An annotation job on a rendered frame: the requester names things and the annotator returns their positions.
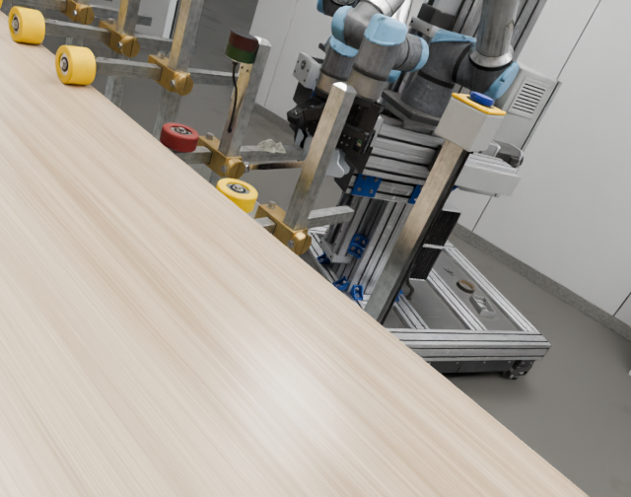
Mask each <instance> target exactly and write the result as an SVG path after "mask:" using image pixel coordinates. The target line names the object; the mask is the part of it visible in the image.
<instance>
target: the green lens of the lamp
mask: <svg viewBox="0 0 631 497"><path fill-rule="evenodd" d="M225 54H226V55H227V56H228V57H230V58H232V59H234V60H237V61H240V62H242V63H247V64H251V63H252V61H253V58H254V55H255V53H250V52H245V51H242V50H239V49H237V48H234V47H232V46H230V45H229V43H227V47H226V50H225Z"/></svg>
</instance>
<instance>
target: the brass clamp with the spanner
mask: <svg viewBox="0 0 631 497"><path fill-rule="evenodd" d="M219 144H220V140H218V139H217V138H216V137H214V136H213V140H208V139H206V138H205V136H199V139H198V142H197V146H205V147H206V148H208V149H209V150H210V151H211V152H212V154H211V158H210V162H209V164H205V165H206V166H207V167H208V168H210V169H211V170H212V171H213V172H215V173H216V174H217V175H218V176H220V177H221V178H223V177H227V178H233V179H239V178H240V177H241V176H242V175H243V174H244V172H245V164H244V163H243V162H242V157H241V156H240V155H238V156H230V157H227V156H226V155H224V154H223V153H222V152H221V151H219V150H218V148H219Z"/></svg>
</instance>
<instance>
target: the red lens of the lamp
mask: <svg viewBox="0 0 631 497"><path fill-rule="evenodd" d="M258 42H259V40H251V39H247V38H244V37H242V36H239V35H236V34H234V33H233V32H232V31H231V32H230V35H229V39H228V43H230V44H231V45H233V46H235V47H238V48H240V49H243V50H247V51H252V52H256V49H257V45H258Z"/></svg>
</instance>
